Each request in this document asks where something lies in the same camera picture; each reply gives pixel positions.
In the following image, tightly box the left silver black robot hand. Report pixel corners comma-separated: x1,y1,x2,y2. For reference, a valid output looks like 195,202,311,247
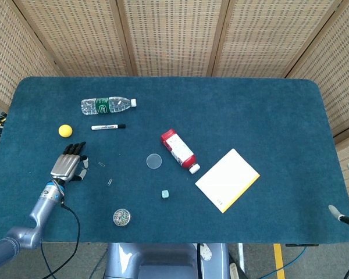
50,141,90,184

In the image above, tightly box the red juice bottle white cap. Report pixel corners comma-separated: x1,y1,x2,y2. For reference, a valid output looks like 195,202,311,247
161,128,201,175

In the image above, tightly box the clear round plastic lid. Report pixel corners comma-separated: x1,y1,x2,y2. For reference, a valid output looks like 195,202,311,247
146,153,163,169

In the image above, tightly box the clear water bottle green label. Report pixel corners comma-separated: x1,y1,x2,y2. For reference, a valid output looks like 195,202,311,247
80,96,138,116

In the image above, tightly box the silver-blue robot torso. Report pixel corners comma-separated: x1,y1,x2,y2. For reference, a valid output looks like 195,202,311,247
104,242,230,279

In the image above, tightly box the yellow floor tape strip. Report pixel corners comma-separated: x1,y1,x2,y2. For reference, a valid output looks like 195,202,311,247
273,243,286,279

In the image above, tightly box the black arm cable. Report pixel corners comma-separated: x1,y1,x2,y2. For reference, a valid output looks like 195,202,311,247
42,204,81,279

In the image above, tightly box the container of paper clips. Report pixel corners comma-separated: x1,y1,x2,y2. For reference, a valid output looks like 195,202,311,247
112,208,132,227

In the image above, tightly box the white whiteboard marker black cap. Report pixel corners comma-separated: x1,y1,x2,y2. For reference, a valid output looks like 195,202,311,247
90,124,127,131

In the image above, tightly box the white notebook yellow spine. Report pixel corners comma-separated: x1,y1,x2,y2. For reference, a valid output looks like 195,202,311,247
194,148,261,214

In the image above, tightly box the woven bamboo screen panel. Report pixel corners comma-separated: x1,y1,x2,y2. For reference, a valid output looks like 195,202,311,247
286,0,349,210
0,0,62,113
116,0,230,78
212,0,348,78
13,0,134,78

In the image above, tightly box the blue floor cable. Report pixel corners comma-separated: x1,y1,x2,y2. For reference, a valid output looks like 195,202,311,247
40,243,52,276
267,246,308,279

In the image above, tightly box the blue felt table cover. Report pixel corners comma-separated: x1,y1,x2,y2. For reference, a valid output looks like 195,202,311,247
0,76,349,244

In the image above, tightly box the white perforated plate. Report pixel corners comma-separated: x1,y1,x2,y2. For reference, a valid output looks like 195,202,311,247
199,243,213,264

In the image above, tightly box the yellow foam ball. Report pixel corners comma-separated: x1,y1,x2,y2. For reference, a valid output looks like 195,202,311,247
58,124,73,138

